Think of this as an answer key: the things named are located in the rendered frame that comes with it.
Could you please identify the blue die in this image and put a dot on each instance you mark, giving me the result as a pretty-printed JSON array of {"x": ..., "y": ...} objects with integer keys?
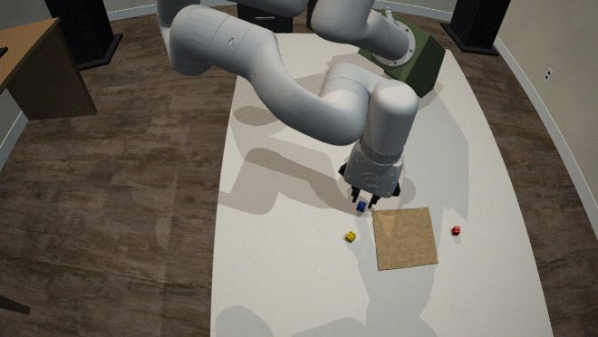
[{"x": 361, "y": 206}]

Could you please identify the brown square mat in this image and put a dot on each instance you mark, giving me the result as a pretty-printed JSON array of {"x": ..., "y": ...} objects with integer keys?
[{"x": 404, "y": 238}]

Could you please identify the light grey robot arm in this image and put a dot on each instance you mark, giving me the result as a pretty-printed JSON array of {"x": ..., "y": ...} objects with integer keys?
[{"x": 200, "y": 33}]

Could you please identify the yellow die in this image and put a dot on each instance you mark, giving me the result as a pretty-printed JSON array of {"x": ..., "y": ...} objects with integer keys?
[{"x": 350, "y": 236}]

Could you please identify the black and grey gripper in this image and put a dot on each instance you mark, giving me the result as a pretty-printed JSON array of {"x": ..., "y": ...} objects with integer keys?
[{"x": 362, "y": 173}]

